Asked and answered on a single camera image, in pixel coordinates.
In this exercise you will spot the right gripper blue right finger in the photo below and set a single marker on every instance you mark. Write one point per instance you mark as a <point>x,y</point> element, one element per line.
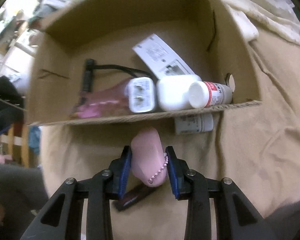
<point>173,171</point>

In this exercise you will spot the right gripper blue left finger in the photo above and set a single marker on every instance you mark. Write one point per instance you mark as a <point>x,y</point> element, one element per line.
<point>125,165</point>

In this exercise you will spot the pink oval case with beads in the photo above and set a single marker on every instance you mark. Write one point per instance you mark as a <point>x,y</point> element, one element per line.
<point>149,161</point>

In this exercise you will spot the white USB wall charger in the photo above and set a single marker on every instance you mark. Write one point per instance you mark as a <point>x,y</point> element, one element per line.
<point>141,95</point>

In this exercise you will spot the dark red flat device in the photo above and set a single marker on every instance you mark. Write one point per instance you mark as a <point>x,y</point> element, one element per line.
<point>132,197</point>

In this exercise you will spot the white labelled bottle outside box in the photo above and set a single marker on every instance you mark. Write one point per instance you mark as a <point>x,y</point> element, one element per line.
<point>192,124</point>

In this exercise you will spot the pink transparent plastic bag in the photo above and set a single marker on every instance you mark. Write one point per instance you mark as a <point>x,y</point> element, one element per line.
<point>110,102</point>

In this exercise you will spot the white round jar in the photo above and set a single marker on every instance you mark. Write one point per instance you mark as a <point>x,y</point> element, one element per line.
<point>173,92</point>

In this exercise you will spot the white pill bottle red label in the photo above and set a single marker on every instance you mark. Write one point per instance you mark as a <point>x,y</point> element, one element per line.
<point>204,94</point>

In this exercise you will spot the white printed leaflet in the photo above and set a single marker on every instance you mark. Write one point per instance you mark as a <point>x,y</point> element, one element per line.
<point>160,58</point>

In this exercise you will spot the brown cardboard box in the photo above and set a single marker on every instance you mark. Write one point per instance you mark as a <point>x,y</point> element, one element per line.
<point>136,33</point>

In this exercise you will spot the teal blue pillow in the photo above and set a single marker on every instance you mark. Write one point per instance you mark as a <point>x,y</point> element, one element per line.
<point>43,11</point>

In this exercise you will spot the cream white duvet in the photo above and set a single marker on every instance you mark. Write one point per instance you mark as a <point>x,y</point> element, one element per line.
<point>277,16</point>

